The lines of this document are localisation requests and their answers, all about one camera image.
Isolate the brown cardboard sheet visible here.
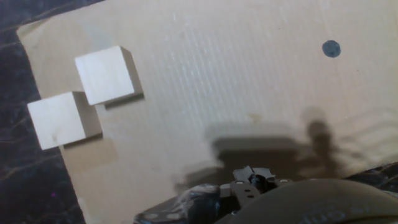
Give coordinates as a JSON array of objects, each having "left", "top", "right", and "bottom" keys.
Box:
[{"left": 16, "top": 0, "right": 398, "bottom": 224}]

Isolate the black round dot mark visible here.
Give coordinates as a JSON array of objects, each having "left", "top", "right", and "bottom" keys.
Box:
[{"left": 322, "top": 39, "right": 342, "bottom": 58}]

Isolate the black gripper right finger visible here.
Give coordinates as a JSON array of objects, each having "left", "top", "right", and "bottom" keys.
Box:
[{"left": 219, "top": 166, "right": 293, "bottom": 218}]

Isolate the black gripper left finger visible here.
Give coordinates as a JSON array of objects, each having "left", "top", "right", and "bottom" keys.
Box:
[{"left": 133, "top": 183, "right": 222, "bottom": 224}]

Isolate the light wooden cube block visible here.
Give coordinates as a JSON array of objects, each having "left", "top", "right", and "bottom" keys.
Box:
[
  {"left": 27, "top": 90, "right": 103, "bottom": 151},
  {"left": 74, "top": 45, "right": 146, "bottom": 110}
]

